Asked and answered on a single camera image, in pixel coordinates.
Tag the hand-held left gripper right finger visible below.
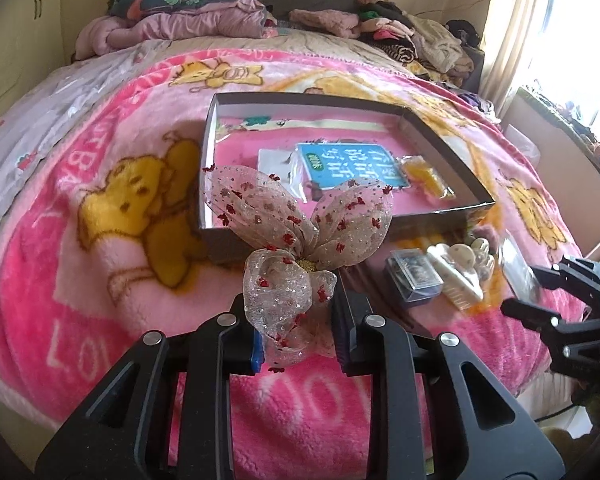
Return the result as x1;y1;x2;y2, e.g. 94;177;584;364
330;290;566;480

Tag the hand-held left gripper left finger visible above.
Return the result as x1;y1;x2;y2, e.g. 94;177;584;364
34;292;261;480

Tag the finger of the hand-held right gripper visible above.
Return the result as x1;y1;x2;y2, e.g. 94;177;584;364
500;299;600;362
530;255;600;307

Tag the clear plastic packet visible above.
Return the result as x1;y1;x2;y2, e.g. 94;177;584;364
499;237;543;303

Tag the small clear plastic case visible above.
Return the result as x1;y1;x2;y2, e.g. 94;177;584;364
384;249;445;307

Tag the cream hair claw clip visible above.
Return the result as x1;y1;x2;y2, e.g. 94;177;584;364
426;240;497;311

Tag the sheer bow with red dots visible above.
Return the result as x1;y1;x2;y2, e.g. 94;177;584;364
200;162;396;373

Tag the grey cardboard box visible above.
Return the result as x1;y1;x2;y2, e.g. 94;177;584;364
196;92;496;266

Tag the window sill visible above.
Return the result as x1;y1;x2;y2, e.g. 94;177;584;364
500;85;600;256

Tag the yellow item in plastic bag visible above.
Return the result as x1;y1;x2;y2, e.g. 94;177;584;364
399;156;456;200

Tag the white plastic packet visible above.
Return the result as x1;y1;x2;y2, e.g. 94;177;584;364
257;149;298;183

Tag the pink book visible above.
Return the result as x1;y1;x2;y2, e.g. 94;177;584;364
215;115;473;213

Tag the cream curtain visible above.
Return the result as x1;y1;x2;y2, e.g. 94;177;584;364
480;0;556;121

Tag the pink printed blanket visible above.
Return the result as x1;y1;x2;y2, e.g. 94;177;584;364
0;47;591;466

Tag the pile of clothes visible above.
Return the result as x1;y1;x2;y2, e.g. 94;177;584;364
355;0;487;86

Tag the pink fuzzy garment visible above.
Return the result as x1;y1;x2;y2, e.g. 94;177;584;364
290;7;362;39

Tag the grey printed bedsheet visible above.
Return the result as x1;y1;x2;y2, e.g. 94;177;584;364
0;40;158;201

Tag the crumpled pink quilt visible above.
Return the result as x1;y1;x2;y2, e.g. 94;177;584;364
72;0;281;61

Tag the cream wardrobe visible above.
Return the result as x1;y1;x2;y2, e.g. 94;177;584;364
0;0;71;128

